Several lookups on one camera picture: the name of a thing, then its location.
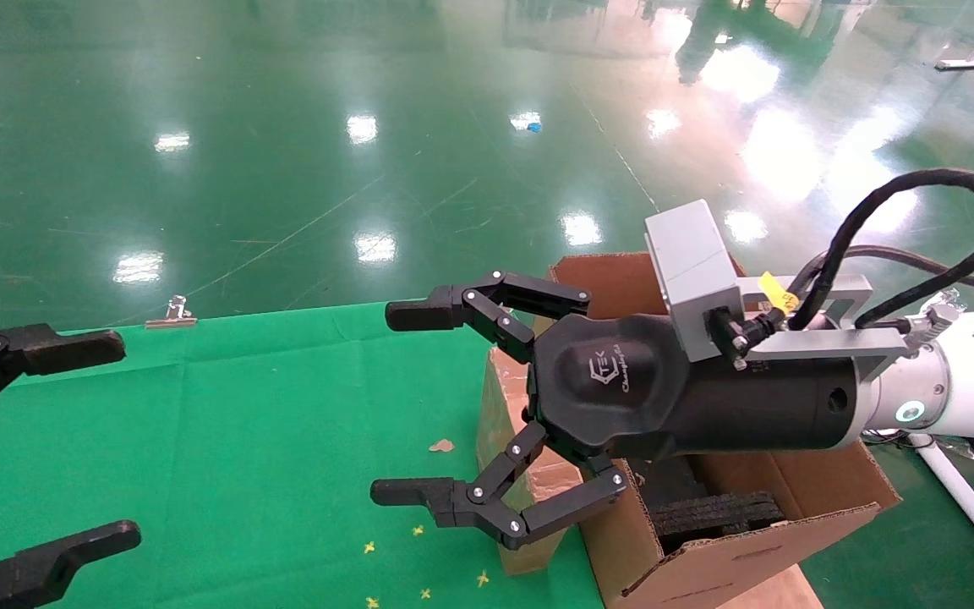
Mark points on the silver binder clip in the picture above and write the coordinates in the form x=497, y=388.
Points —
x=172, y=320

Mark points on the green table cloth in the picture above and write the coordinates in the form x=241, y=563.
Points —
x=242, y=440

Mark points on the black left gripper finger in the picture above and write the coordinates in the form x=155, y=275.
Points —
x=47, y=348
x=39, y=567

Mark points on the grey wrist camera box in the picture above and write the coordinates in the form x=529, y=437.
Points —
x=690, y=262

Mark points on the grey camera mounting bracket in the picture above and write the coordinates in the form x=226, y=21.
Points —
x=825, y=342

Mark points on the small cardboard scrap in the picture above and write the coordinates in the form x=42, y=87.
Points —
x=441, y=446

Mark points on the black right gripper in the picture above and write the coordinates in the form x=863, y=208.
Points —
x=622, y=397

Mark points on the white metal frame leg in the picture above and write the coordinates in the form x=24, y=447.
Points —
x=960, y=495

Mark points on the small taped cardboard box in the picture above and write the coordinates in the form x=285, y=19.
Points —
x=500, y=406

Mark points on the black foam insert block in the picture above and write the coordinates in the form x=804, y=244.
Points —
x=715, y=518

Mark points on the large open cardboard carton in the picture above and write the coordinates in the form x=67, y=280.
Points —
x=825, y=486

